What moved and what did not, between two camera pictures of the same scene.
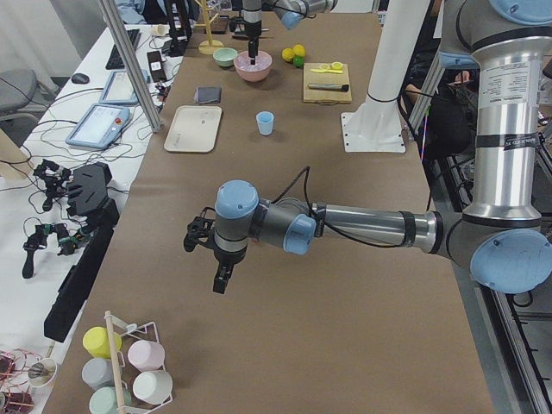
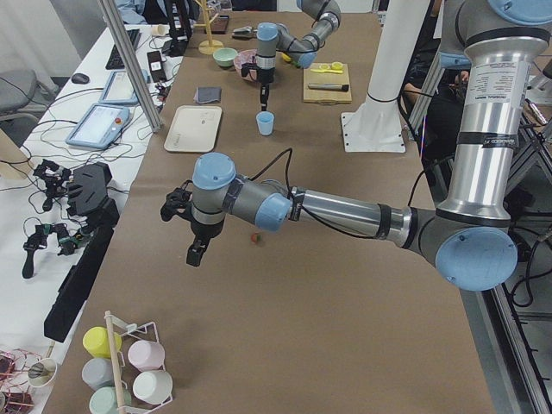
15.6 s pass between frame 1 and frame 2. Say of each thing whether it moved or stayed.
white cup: stayed
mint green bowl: stayed
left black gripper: moved
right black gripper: moved
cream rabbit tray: stayed
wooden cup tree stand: stayed
